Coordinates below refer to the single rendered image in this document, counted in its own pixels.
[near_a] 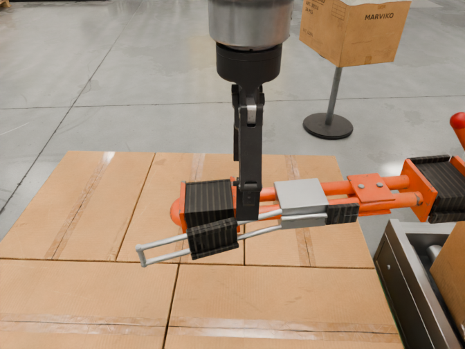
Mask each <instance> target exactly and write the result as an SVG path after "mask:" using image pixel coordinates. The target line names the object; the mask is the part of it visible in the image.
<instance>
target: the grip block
mask: <svg viewBox="0 0 465 349"><path fill-rule="evenodd" d="M449 159H450V156H449V155H448V154H443V155H435V156H421V157H412V158H407V159H405V161H404V163H403V167H402V170H401V174H400V175H407V176H408V177H409V180H410V186H409V188H407V189H400V190H398V191H399V192H400V193H409V192H417V191H419V192H420V193H421V194H422V195H423V205H422V206H415V207H410V208H411V209H412V211H413V212H414V213H415V215H416V216H417V217H418V219H419V221H420V222H426V220H427V218H428V216H429V218H428V222H429V223H430V224H438V223H446V222H460V221H465V162H464V161H463V160H462V159H461V158H460V157H459V156H457V155H452V157H451V160H450V162H449Z"/></svg>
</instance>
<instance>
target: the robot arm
mask: <svg viewBox="0 0 465 349"><path fill-rule="evenodd" d="M292 13H293V0H208V21H209V33H210V36H211V38H213V40H214V41H216V66H217V73H218V75H219V76H220V77H221V78H223V79H224V80H226V81H229V82H234V83H235V84H232V85H231V96H232V107H233V109H234V123H233V161H238V162H239V177H237V180H236V181H233V186H236V220H237V221H257V220H258V217H259V199H260V192H261V191H262V188H263V185H262V126H263V112H264V104H265V94H264V93H262V92H263V85H262V84H264V83H265V82H270V81H272V80H274V79H276V77H278V75H279V74H280V67H281V59H282V45H283V42H285V41H286V40H287V39H288V38H289V37H290V34H289V33H290V26H291V20H292V16H291V15H292Z"/></svg>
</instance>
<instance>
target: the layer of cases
mask: <svg viewBox="0 0 465 349"><path fill-rule="evenodd" d="M231 176H235V181H236V180H237V177H239V162H238V161H233V154H208V153H171V152H157V153H156V154H155V152H97V151H68V152H67V153H66V154H65V155H64V157H63V158H62V160H61V161H60V162H59V164H58V165H57V167H56V168H55V169H54V171H53V172H52V173H51V175H50V176H49V177H48V179H47V180H46V181H45V183H44V184H43V186H42V187H41V188H40V189H39V191H38V192H37V194H36V195H35V196H34V197H33V199H32V200H31V202H30V203H29V205H27V207H26V208H25V210H24V211H23V213H22V214H21V215H20V216H19V218H18V219H17V221H16V222H15V223H14V224H13V226H12V227H11V229H10V230H9V231H8V233H7V234H6V236H5V237H4V238H3V239H2V241H1V242H0V349H404V347H403V344H402V342H401V338H400V336H399V333H398V330H397V328H396V325H395V322H394V319H393V316H392V313H391V311H390V307H389V305H388V302H387V299H386V297H385V294H384V291H383V288H382V286H381V282H380V280H379V277H378V274H377V272H376V270H375V266H374V263H373V261H372V257H371V255H370V252H369V249H368V247H367V243H366V241H365V238H364V235H363V232H362V230H361V226H360V224H359V222H358V218H357V220H356V222H353V223H345V224H331V225H325V226H315V227H307V228H299V229H284V230H277V231H273V232H270V233H265V234H262V235H257V236H255V237H251V238H247V239H244V240H240V241H238V243H239V248H237V249H233V250H229V251H225V252H222V253H218V254H214V255H212V256H207V257H204V258H200V259H197V260H192V258H191V255H190V254H188V255H185V256H181V257H177V258H173V259H170V260H166V261H162V262H158V263H155V264H152V265H148V266H147V267H144V268H143V267H141V264H140V260H139V257H138V254H137V252H136V248H135V246H136V245H137V244H147V243H150V242H155V241H157V240H162V239H165V238H170V237H174V236H177V235H181V234H183V232H182V228H181V226H178V225H176V224H175V223H174V222H173V221H172V220H171V217H170V208H171V205H172V204H173V203H174V202H175V201H176V200H177V199H178V198H179V197H180V191H181V181H186V183H188V182H196V181H211V180H220V179H229V178H230V177H231ZM313 178H318V180H319V182H320V183H322V182H330V181H344V179H343V176H342V174H341V171H340V168H339V166H338V162H337V160H336V157H335V156H318V155H281V154H263V155H262V185H263V188H268V187H273V184H274V182H276V181H290V180H299V179H313Z"/></svg>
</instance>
